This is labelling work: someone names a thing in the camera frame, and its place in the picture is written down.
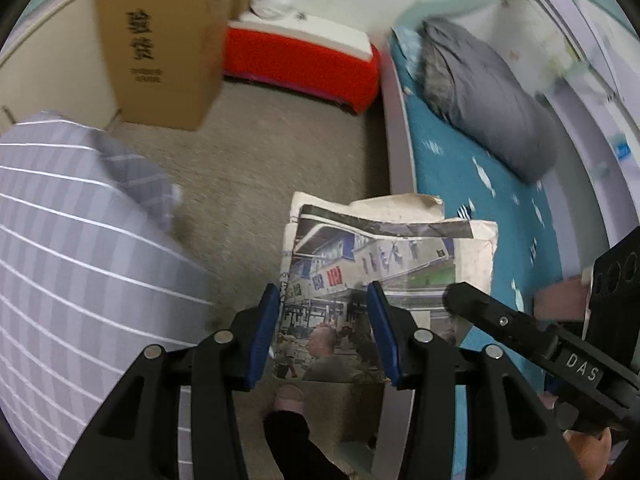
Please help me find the red storage bench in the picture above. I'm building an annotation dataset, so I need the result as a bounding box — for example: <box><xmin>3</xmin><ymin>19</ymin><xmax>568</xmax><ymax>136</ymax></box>
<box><xmin>224</xmin><ymin>12</ymin><xmax>380</xmax><ymax>114</ymax></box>

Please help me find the white base cabinet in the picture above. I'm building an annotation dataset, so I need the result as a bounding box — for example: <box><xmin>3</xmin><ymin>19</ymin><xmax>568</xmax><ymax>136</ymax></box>
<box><xmin>1</xmin><ymin>0</ymin><xmax>119</xmax><ymax>132</ymax></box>

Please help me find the large cardboard box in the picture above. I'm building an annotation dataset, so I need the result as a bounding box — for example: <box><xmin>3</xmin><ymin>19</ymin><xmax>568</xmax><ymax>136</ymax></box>
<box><xmin>96</xmin><ymin>0</ymin><xmax>231</xmax><ymax>130</ymax></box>

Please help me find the right hand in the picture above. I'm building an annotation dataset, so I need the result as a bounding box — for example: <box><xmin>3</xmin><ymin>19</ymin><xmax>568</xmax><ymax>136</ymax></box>
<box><xmin>563</xmin><ymin>428</ymin><xmax>612</xmax><ymax>480</ymax></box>

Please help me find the light green bunk bed frame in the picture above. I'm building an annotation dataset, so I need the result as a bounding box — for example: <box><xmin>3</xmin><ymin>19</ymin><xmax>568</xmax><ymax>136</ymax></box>
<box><xmin>369</xmin><ymin>0</ymin><xmax>640</xmax><ymax>461</ymax></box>

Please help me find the teal quilted mattress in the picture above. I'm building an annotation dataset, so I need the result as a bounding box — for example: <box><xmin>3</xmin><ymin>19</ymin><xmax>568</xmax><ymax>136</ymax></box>
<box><xmin>388</xmin><ymin>27</ymin><xmax>562</xmax><ymax>314</ymax></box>

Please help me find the grey checked tablecloth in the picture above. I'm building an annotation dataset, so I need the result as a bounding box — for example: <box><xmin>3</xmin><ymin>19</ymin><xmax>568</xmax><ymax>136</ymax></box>
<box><xmin>1</xmin><ymin>112</ymin><xmax>215</xmax><ymax>479</ymax></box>

